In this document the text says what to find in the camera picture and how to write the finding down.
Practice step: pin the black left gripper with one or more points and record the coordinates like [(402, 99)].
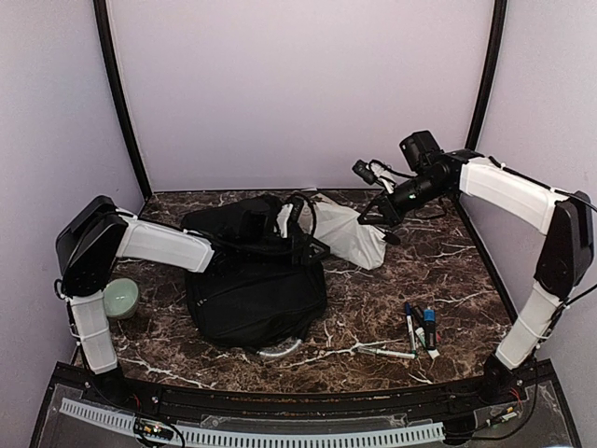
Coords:
[(301, 258)]

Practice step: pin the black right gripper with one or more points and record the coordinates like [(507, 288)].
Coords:
[(391, 213)]

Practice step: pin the white cloth pouch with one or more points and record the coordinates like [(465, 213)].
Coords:
[(337, 227)]

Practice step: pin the black student bag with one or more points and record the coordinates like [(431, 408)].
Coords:
[(247, 301)]

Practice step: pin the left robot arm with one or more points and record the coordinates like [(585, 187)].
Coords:
[(93, 244)]

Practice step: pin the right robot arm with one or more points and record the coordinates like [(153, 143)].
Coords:
[(563, 219)]

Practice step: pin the blue-capped white marker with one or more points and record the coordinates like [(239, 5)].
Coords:
[(411, 333)]

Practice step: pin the blue-capped black highlighter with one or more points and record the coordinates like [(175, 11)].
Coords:
[(430, 327)]

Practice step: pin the black marker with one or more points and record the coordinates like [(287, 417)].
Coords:
[(417, 313)]

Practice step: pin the clear-capped white pen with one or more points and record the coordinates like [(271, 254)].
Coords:
[(375, 351)]

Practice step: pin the pale green ceramic bowl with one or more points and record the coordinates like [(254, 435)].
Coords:
[(121, 298)]

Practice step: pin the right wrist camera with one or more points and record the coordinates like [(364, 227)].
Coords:
[(420, 150)]

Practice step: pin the black front rail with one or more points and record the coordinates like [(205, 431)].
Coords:
[(176, 401)]

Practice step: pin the right black frame post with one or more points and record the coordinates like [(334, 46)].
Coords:
[(491, 59)]

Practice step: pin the black frame post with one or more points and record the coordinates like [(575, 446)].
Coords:
[(491, 59), (108, 49)]

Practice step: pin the grey slotted cable duct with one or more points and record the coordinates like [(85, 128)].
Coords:
[(157, 433)]

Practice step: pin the left black frame post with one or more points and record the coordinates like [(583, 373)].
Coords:
[(108, 49)]

